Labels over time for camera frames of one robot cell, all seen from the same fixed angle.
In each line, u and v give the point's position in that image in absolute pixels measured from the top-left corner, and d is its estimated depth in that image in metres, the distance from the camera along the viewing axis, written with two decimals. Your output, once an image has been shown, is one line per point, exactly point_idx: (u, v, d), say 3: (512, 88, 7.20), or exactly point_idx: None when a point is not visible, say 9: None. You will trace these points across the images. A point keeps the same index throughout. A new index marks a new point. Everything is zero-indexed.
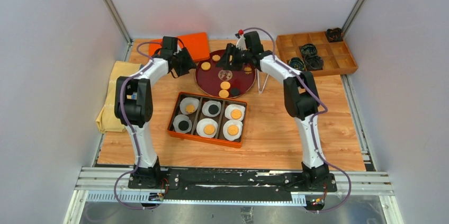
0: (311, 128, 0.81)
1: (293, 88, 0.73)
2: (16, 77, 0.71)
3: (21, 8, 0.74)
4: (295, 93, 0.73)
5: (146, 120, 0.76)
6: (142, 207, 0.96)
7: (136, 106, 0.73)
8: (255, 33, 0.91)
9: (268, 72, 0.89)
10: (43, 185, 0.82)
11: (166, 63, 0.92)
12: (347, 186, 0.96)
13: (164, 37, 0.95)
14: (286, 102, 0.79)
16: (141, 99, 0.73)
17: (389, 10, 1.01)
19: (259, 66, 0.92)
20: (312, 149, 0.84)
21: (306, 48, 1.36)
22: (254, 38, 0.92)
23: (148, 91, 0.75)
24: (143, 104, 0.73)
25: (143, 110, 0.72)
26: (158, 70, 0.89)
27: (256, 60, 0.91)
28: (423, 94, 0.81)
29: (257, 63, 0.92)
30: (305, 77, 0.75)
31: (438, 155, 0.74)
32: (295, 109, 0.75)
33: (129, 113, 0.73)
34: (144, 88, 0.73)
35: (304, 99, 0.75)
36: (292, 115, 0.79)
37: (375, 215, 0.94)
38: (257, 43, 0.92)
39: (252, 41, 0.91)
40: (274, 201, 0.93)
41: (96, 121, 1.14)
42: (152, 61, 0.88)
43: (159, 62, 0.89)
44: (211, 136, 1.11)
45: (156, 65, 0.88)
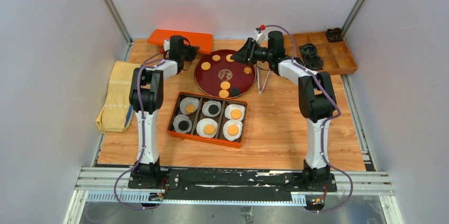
0: (321, 131, 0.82)
1: (308, 87, 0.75)
2: (15, 77, 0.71)
3: (20, 7, 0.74)
4: (310, 92, 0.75)
5: (156, 107, 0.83)
6: (142, 207, 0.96)
7: (150, 94, 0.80)
8: (282, 36, 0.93)
9: (286, 74, 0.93)
10: (43, 185, 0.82)
11: (176, 64, 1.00)
12: (348, 186, 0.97)
13: (172, 39, 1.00)
14: (301, 105, 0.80)
16: (155, 87, 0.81)
17: (389, 10, 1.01)
19: (277, 71, 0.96)
20: (317, 152, 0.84)
21: (306, 48, 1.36)
22: (279, 42, 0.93)
23: (161, 81, 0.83)
24: (156, 91, 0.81)
25: (156, 97, 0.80)
26: (169, 69, 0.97)
27: (275, 65, 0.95)
28: (423, 93, 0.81)
29: (276, 68, 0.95)
30: (321, 77, 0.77)
31: (438, 156, 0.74)
32: (309, 110, 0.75)
33: (143, 100, 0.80)
34: (158, 77, 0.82)
35: (319, 101, 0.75)
36: (305, 116, 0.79)
37: (376, 215, 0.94)
38: (280, 46, 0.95)
39: (276, 44, 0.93)
40: (274, 201, 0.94)
41: (96, 121, 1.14)
42: (164, 61, 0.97)
43: (170, 62, 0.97)
44: (211, 136, 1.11)
45: (169, 64, 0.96)
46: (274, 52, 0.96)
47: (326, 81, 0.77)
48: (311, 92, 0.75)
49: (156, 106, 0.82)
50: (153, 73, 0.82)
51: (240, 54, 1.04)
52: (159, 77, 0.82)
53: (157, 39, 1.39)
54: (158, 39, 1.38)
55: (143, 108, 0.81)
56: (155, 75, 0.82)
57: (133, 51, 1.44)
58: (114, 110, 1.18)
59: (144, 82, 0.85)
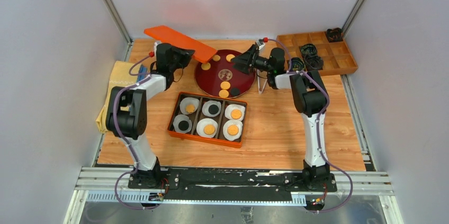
0: (316, 126, 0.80)
1: (298, 81, 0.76)
2: (16, 77, 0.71)
3: (21, 7, 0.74)
4: (300, 86, 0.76)
5: (138, 133, 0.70)
6: (142, 207, 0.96)
7: (128, 117, 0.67)
8: (284, 58, 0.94)
9: (282, 86, 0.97)
10: (43, 185, 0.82)
11: (163, 79, 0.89)
12: (348, 186, 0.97)
13: (159, 46, 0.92)
14: (295, 101, 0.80)
16: (136, 110, 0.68)
17: (390, 10, 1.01)
19: (275, 86, 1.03)
20: (315, 149, 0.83)
21: (306, 48, 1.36)
22: (279, 63, 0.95)
23: (143, 102, 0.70)
24: (136, 115, 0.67)
25: (137, 123, 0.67)
26: (155, 84, 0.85)
27: (273, 81, 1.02)
28: (423, 94, 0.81)
29: (274, 83, 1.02)
30: (311, 73, 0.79)
31: (438, 156, 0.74)
32: (303, 104, 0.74)
33: (120, 125, 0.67)
34: (139, 98, 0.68)
35: (312, 95, 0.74)
36: (299, 110, 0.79)
37: (375, 215, 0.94)
38: (281, 66, 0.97)
39: (277, 64, 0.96)
40: (274, 201, 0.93)
41: (96, 121, 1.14)
42: (150, 77, 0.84)
43: (156, 78, 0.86)
44: (211, 136, 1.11)
45: (154, 79, 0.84)
46: (274, 69, 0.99)
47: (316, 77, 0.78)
48: (302, 86, 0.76)
49: (137, 132, 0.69)
50: (134, 92, 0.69)
51: (242, 59, 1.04)
52: (140, 98, 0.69)
53: (154, 32, 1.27)
54: (153, 32, 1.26)
55: (122, 134, 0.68)
56: (136, 96, 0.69)
57: (133, 51, 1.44)
58: None
59: (124, 102, 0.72)
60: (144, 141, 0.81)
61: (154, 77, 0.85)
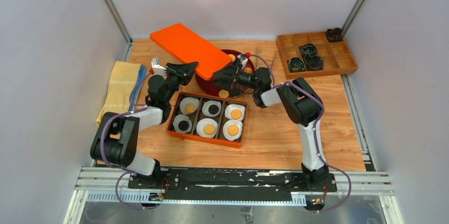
0: (313, 133, 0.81)
1: (287, 93, 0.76)
2: (15, 76, 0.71)
3: (21, 7, 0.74)
4: (289, 97, 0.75)
5: (123, 163, 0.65)
6: (142, 207, 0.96)
7: (114, 145, 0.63)
8: (270, 80, 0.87)
9: (269, 100, 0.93)
10: (43, 185, 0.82)
11: (161, 111, 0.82)
12: (347, 186, 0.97)
13: (152, 82, 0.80)
14: (289, 113, 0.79)
16: (125, 139, 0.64)
17: (389, 9, 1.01)
19: (262, 104, 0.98)
20: (314, 153, 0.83)
21: (306, 48, 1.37)
22: (267, 83, 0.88)
23: (134, 132, 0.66)
24: (124, 143, 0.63)
25: (124, 153, 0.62)
26: (151, 115, 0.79)
27: (259, 99, 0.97)
28: (423, 94, 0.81)
29: (260, 102, 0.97)
30: (298, 83, 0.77)
31: (438, 156, 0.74)
32: (299, 114, 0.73)
33: (106, 153, 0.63)
34: (131, 125, 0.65)
35: (305, 102, 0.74)
36: (296, 121, 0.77)
37: (375, 215, 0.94)
38: (268, 86, 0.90)
39: (264, 85, 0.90)
40: (274, 201, 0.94)
41: (96, 121, 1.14)
42: (146, 107, 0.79)
43: (152, 109, 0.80)
44: (211, 136, 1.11)
45: (150, 110, 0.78)
46: (259, 89, 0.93)
47: (303, 84, 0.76)
48: (293, 96, 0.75)
49: (124, 163, 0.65)
50: (126, 120, 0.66)
51: (225, 72, 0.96)
52: (132, 126, 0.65)
53: (165, 39, 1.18)
54: (164, 40, 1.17)
55: (108, 164, 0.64)
56: (127, 123, 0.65)
57: (133, 51, 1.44)
58: (113, 109, 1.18)
59: (115, 130, 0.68)
60: (137, 156, 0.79)
61: (151, 107, 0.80)
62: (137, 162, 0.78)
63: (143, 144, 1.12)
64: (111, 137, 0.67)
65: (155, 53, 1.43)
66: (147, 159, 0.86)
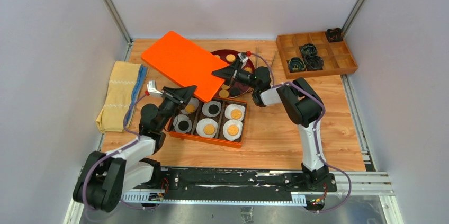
0: (314, 134, 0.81)
1: (287, 93, 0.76)
2: (16, 75, 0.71)
3: (21, 7, 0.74)
4: (290, 97, 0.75)
5: (105, 209, 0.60)
6: (142, 207, 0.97)
7: (97, 190, 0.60)
8: (269, 79, 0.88)
9: (269, 100, 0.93)
10: (43, 185, 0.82)
11: (153, 141, 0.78)
12: (347, 186, 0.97)
13: (143, 114, 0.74)
14: (290, 113, 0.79)
16: (108, 183, 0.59)
17: (389, 10, 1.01)
19: (261, 104, 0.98)
20: (314, 153, 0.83)
21: (306, 48, 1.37)
22: (267, 83, 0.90)
23: (120, 176, 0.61)
24: (107, 190, 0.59)
25: (105, 200, 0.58)
26: (142, 149, 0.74)
27: (259, 99, 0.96)
28: (423, 94, 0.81)
29: (260, 101, 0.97)
30: (298, 83, 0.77)
31: (438, 156, 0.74)
32: (299, 115, 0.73)
33: (88, 197, 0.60)
34: (116, 170, 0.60)
35: (305, 104, 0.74)
36: (296, 122, 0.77)
37: (375, 215, 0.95)
38: (268, 85, 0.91)
39: (264, 86, 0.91)
40: (274, 201, 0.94)
41: (96, 121, 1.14)
42: (138, 139, 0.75)
43: (144, 141, 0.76)
44: (210, 137, 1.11)
45: (141, 144, 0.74)
46: (259, 88, 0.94)
47: (304, 84, 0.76)
48: (293, 96, 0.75)
49: (106, 208, 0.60)
50: (113, 162, 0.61)
51: (225, 72, 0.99)
52: (116, 170, 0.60)
53: (157, 58, 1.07)
54: (156, 60, 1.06)
55: (89, 208, 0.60)
56: (113, 166, 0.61)
57: (133, 51, 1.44)
58: (113, 110, 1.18)
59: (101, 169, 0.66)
60: (129, 178, 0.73)
61: (143, 141, 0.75)
62: (129, 183, 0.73)
63: None
64: (96, 178, 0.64)
65: None
66: (144, 172, 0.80)
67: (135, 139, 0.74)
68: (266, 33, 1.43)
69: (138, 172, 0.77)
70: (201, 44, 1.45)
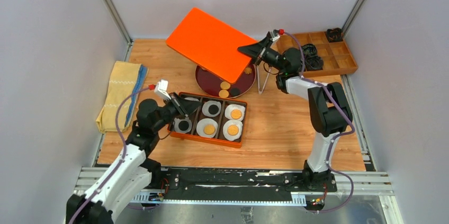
0: (330, 144, 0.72)
1: (319, 98, 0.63)
2: (16, 75, 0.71)
3: (21, 8, 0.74)
4: (321, 102, 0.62)
5: None
6: (142, 207, 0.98)
7: None
8: (299, 63, 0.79)
9: (294, 92, 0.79)
10: (43, 185, 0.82)
11: (143, 151, 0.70)
12: (349, 186, 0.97)
13: (142, 107, 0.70)
14: (313, 119, 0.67)
16: None
17: (389, 10, 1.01)
19: (285, 90, 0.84)
20: (322, 159, 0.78)
21: (306, 48, 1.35)
22: (294, 68, 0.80)
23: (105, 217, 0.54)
24: None
25: None
26: (130, 167, 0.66)
27: (283, 83, 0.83)
28: (423, 93, 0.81)
29: (283, 86, 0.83)
30: (333, 87, 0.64)
31: (438, 156, 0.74)
32: (323, 125, 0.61)
33: None
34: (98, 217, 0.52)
35: (333, 115, 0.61)
36: (317, 130, 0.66)
37: (375, 215, 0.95)
38: (296, 70, 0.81)
39: (290, 68, 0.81)
40: (274, 201, 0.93)
41: (96, 121, 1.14)
42: (123, 157, 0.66)
43: (132, 157, 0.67)
44: (211, 136, 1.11)
45: (128, 162, 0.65)
46: (285, 70, 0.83)
47: (339, 91, 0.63)
48: (323, 104, 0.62)
49: None
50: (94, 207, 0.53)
51: (251, 50, 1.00)
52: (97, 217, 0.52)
53: (182, 41, 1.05)
54: (180, 43, 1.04)
55: None
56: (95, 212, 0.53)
57: (133, 51, 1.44)
58: (113, 110, 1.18)
59: None
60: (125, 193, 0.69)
61: (129, 157, 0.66)
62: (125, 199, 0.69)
63: None
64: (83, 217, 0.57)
65: (156, 53, 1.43)
66: (142, 182, 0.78)
67: (120, 159, 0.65)
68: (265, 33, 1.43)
69: (135, 185, 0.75)
70: None
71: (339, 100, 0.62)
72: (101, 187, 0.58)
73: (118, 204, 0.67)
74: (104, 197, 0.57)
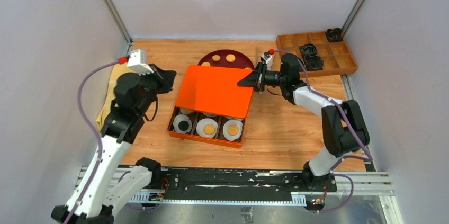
0: (337, 161, 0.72)
1: (334, 119, 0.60)
2: (16, 75, 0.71)
3: (21, 8, 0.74)
4: (336, 124, 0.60)
5: None
6: (142, 207, 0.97)
7: None
8: (297, 63, 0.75)
9: (303, 104, 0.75)
10: (43, 184, 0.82)
11: (125, 139, 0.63)
12: (349, 186, 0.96)
13: (120, 83, 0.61)
14: (326, 139, 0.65)
16: None
17: (389, 9, 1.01)
19: (292, 99, 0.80)
20: (326, 169, 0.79)
21: (306, 48, 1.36)
22: (294, 69, 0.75)
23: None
24: None
25: None
26: (110, 165, 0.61)
27: (289, 92, 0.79)
28: (423, 93, 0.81)
29: (290, 96, 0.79)
30: (348, 106, 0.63)
31: (438, 156, 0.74)
32: (338, 147, 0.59)
33: None
34: None
35: (349, 136, 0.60)
36: (330, 151, 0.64)
37: (375, 215, 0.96)
38: (296, 73, 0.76)
39: (290, 71, 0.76)
40: (274, 201, 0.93)
41: (96, 121, 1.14)
42: (100, 158, 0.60)
43: (110, 154, 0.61)
44: (211, 136, 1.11)
45: (107, 161, 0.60)
46: (287, 78, 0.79)
47: (355, 111, 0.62)
48: (339, 125, 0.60)
49: None
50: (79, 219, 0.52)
51: (250, 79, 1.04)
52: None
53: (187, 93, 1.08)
54: (185, 95, 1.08)
55: None
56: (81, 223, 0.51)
57: None
58: None
59: None
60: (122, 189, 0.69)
61: (107, 153, 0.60)
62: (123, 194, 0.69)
63: (143, 144, 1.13)
64: None
65: (156, 53, 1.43)
66: (143, 179, 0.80)
67: (97, 158, 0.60)
68: (265, 33, 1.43)
69: (136, 182, 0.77)
70: (201, 44, 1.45)
71: (356, 120, 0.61)
72: (81, 197, 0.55)
73: (118, 200, 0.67)
74: (87, 207, 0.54)
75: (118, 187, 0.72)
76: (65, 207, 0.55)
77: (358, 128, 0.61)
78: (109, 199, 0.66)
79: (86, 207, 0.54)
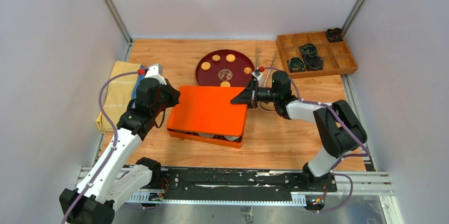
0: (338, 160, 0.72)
1: (328, 121, 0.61)
2: (16, 75, 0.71)
3: (21, 8, 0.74)
4: (331, 124, 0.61)
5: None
6: (142, 207, 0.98)
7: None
8: (288, 81, 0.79)
9: (297, 115, 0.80)
10: (43, 184, 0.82)
11: (137, 135, 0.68)
12: (349, 186, 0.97)
13: (144, 82, 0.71)
14: (323, 142, 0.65)
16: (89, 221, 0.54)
17: (389, 9, 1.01)
19: (287, 115, 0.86)
20: (328, 168, 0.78)
21: (306, 48, 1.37)
22: (285, 87, 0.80)
23: (99, 208, 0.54)
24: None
25: None
26: (123, 155, 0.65)
27: (283, 109, 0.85)
28: (423, 93, 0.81)
29: (284, 112, 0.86)
30: (339, 106, 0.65)
31: (438, 155, 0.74)
32: (337, 147, 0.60)
33: None
34: (92, 206, 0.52)
35: (346, 135, 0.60)
36: (332, 154, 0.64)
37: (375, 215, 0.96)
38: (287, 89, 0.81)
39: (282, 89, 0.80)
40: (274, 201, 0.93)
41: (96, 121, 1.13)
42: (114, 145, 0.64)
43: (124, 145, 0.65)
44: (211, 136, 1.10)
45: (119, 150, 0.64)
46: (279, 95, 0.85)
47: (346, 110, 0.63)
48: (333, 125, 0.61)
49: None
50: (88, 200, 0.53)
51: (242, 96, 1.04)
52: (90, 209, 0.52)
53: (182, 109, 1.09)
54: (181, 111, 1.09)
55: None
56: (88, 204, 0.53)
57: (133, 51, 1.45)
58: (113, 110, 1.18)
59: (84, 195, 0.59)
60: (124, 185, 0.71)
61: (121, 144, 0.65)
62: (125, 189, 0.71)
63: (143, 144, 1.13)
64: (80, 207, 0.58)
65: (156, 53, 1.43)
66: (143, 178, 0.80)
67: (111, 146, 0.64)
68: (265, 32, 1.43)
69: (137, 179, 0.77)
70: (201, 44, 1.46)
71: (348, 118, 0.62)
72: (93, 180, 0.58)
73: (119, 195, 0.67)
74: (97, 190, 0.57)
75: (120, 184, 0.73)
76: (74, 189, 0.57)
77: (352, 125, 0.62)
78: (110, 194, 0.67)
79: (96, 190, 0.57)
